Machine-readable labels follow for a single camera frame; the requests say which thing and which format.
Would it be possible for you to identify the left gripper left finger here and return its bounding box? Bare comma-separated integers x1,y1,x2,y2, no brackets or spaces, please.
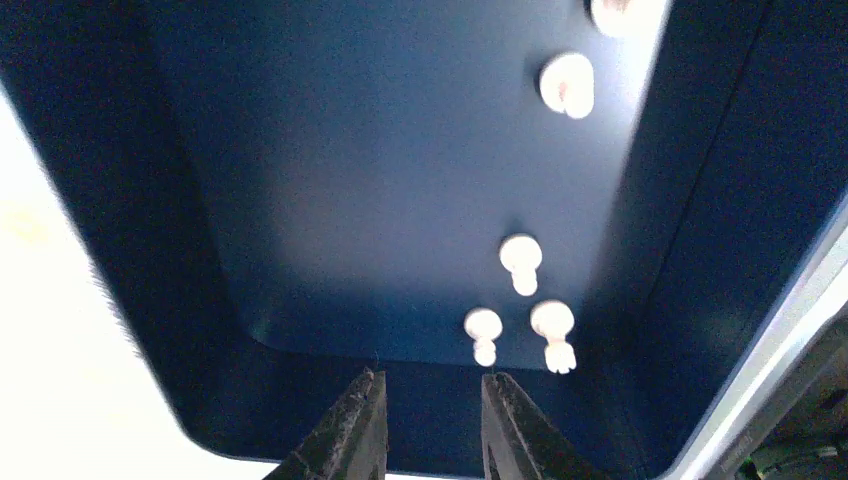
265,369,388,480

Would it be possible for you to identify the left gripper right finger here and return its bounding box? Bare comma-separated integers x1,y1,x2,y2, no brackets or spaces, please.
481,372,609,480

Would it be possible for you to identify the white pawn in tray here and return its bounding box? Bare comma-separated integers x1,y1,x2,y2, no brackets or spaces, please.
498,234,543,297
463,307,503,367

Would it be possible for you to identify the white rook in tray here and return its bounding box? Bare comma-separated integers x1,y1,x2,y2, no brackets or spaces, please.
530,300,577,375

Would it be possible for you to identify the dark blue plastic tray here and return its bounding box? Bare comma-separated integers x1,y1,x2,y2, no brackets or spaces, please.
1,1,847,479

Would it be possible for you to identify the white piece tray far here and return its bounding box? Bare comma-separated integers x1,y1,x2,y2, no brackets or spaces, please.
538,52,595,120

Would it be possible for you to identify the aluminium rail frame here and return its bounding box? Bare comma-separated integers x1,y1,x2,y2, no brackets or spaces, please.
661,199,847,479

